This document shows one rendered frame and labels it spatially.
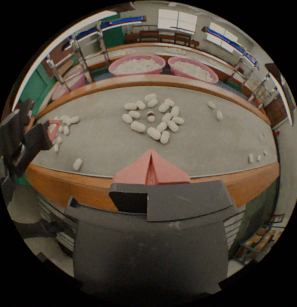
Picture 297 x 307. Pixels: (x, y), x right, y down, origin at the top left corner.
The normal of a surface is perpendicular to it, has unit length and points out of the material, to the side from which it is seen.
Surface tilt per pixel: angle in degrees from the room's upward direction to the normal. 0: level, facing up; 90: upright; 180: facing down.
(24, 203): 90
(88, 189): 0
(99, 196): 0
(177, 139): 0
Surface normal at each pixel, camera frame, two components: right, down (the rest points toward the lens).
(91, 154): 0.00, -0.23
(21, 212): 1.00, 0.05
